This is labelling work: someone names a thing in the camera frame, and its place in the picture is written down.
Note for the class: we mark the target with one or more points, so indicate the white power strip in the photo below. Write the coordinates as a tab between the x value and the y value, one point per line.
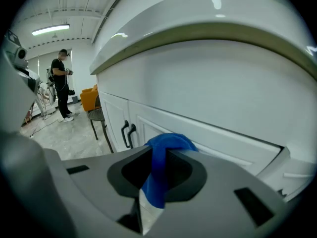
32	136

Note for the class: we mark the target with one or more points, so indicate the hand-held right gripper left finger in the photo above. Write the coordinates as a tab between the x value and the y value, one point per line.
99	182

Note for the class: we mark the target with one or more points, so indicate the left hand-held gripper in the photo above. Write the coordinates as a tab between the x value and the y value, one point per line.
22	58

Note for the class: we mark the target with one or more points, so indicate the white sink cabinet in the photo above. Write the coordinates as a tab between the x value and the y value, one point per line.
198	78

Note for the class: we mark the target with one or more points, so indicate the blue cloth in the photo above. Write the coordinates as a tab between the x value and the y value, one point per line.
171	140

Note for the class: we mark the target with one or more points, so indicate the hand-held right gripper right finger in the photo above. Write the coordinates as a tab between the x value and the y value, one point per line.
223	195

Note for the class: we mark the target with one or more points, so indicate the orange sofa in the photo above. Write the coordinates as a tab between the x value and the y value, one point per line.
88	98

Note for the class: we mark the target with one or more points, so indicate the white ceiling tube light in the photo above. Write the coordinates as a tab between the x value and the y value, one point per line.
49	29

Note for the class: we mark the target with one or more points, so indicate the white cabinet door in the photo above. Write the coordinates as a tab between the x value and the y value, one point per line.
223	142
112	123
297	177

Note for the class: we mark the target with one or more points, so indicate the white robot machine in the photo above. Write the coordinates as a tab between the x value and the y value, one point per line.
45	95

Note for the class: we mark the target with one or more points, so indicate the dark wicker chair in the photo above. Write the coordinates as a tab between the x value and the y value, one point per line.
97	115

